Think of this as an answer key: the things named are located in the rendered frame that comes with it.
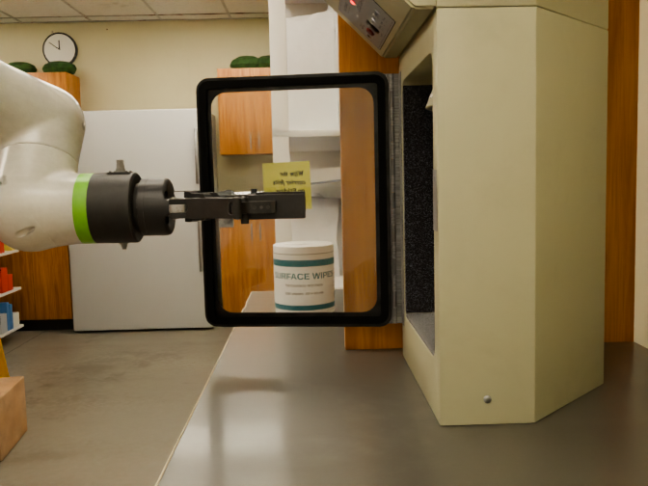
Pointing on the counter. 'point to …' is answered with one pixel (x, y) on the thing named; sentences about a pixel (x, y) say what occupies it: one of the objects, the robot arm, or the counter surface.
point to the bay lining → (418, 199)
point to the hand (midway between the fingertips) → (296, 203)
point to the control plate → (364, 10)
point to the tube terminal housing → (514, 205)
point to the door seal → (379, 198)
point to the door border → (375, 197)
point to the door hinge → (397, 197)
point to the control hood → (396, 40)
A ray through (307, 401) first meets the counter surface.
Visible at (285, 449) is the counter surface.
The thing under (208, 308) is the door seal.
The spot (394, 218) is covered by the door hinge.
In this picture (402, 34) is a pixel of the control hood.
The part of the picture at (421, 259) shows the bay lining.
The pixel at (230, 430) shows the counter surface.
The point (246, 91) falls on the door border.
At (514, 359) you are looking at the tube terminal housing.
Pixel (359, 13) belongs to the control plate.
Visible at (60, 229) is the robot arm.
